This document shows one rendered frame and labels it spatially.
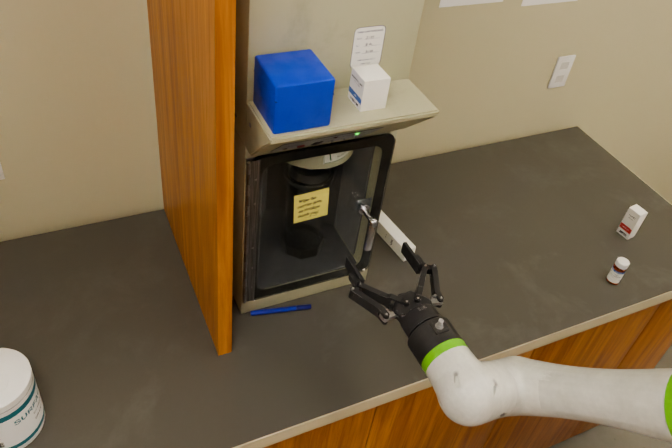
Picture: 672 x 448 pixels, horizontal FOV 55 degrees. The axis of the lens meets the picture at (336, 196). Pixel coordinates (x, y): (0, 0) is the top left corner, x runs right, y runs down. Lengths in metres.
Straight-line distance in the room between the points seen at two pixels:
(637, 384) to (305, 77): 0.69
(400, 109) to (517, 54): 0.96
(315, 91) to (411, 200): 0.89
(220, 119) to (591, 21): 1.45
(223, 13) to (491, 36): 1.16
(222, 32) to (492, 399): 0.73
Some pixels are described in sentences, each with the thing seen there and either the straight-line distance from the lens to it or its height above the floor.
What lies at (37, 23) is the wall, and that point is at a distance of 1.46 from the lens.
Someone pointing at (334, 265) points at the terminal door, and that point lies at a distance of 1.47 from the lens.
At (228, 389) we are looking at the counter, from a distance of 1.38.
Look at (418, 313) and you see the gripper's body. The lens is 1.23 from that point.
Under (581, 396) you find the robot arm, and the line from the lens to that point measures 1.16.
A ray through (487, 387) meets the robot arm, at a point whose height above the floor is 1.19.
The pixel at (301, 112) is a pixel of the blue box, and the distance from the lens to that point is 1.02.
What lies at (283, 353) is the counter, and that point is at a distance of 1.43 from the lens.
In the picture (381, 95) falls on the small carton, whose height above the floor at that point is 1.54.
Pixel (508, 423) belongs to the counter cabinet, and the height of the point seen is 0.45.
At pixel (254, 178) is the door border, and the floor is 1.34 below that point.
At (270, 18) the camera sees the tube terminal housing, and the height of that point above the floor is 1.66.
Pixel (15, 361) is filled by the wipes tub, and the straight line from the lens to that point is 1.30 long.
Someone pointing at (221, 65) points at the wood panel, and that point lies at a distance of 0.95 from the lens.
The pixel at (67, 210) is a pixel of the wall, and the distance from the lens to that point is 1.74.
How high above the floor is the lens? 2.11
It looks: 40 degrees down
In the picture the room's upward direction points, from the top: 8 degrees clockwise
